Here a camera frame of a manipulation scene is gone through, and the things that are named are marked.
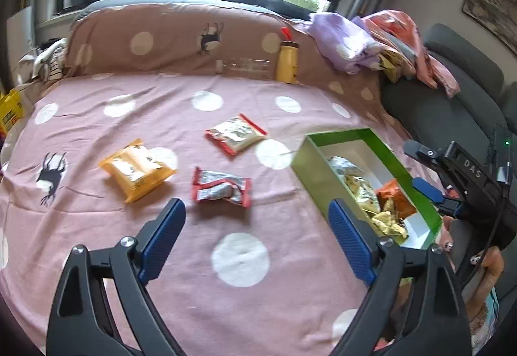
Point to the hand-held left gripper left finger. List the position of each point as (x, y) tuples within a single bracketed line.
[(163, 239)]

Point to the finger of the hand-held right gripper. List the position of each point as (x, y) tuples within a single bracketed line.
[(428, 188), (424, 154)]

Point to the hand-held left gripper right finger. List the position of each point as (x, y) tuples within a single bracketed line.
[(351, 241)]

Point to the orange snack packet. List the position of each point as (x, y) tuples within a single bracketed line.
[(398, 198)]

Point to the gold snack packet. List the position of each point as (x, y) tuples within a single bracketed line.
[(387, 224)]

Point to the red snack packet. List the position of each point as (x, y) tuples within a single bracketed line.
[(220, 186)]

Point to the green cardboard box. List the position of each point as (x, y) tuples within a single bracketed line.
[(311, 170)]

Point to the person's right hand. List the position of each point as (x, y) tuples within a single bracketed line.
[(490, 269)]

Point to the grey sofa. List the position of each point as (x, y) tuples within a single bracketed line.
[(444, 109)]

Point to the orange-yellow snack packet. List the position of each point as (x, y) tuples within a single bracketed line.
[(137, 174)]

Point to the yellow patterned bag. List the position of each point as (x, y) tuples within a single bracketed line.
[(391, 65)]

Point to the pink polka-dot bed sheet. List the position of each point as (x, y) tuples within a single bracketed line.
[(242, 299)]

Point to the pink patterned cloth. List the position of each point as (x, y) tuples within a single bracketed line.
[(404, 29)]

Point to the cream red-edged snack packet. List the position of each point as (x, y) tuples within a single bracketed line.
[(236, 134)]

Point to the purple cloth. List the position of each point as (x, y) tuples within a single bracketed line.
[(341, 41)]

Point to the yellow bottle with red cap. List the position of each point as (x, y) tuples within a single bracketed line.
[(287, 61)]

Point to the clear plastic bottle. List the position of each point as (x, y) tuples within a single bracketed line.
[(244, 67)]

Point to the yellow box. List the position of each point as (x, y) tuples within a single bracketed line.
[(10, 109)]

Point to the brown polka-dot quilt roll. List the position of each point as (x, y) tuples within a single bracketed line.
[(169, 37)]

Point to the striped cloth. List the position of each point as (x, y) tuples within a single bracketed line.
[(48, 61)]

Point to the white panel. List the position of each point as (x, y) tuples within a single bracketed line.
[(20, 41)]

